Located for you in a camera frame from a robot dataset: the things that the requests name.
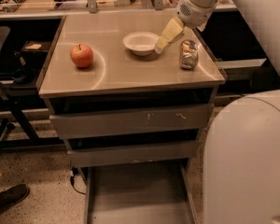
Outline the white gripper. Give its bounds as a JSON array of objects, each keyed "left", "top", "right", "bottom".
[{"left": 154, "top": 0, "right": 216, "bottom": 54}]

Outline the orange soda can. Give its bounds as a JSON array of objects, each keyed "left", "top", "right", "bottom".
[{"left": 179, "top": 39, "right": 199, "bottom": 70}]

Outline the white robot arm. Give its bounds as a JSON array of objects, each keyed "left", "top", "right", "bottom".
[{"left": 155, "top": 0, "right": 280, "bottom": 224}]

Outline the grey drawer cabinet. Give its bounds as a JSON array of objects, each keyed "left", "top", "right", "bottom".
[{"left": 35, "top": 9, "right": 228, "bottom": 224}]

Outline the middle grey drawer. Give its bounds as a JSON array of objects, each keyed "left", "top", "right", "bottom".
[{"left": 68, "top": 141, "right": 198, "bottom": 167}]

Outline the top grey drawer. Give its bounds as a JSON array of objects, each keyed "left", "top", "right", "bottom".
[{"left": 49, "top": 104, "right": 213, "bottom": 139}]

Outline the bottom grey open drawer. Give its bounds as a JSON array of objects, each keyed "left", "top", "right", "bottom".
[{"left": 84, "top": 161, "right": 199, "bottom": 224}]

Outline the white bowl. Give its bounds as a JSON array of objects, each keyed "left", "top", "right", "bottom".
[{"left": 123, "top": 32, "right": 159, "bottom": 56}]

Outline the red apple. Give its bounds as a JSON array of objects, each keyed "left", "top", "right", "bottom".
[{"left": 70, "top": 44, "right": 94, "bottom": 68}]

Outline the black side table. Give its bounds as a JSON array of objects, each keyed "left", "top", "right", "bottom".
[{"left": 0, "top": 40, "right": 66, "bottom": 151}]

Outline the dark shoe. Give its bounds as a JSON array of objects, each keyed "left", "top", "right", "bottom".
[{"left": 0, "top": 184, "right": 30, "bottom": 214}]

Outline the black cable on floor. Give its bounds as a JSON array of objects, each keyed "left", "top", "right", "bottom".
[{"left": 69, "top": 166, "right": 87, "bottom": 196}]

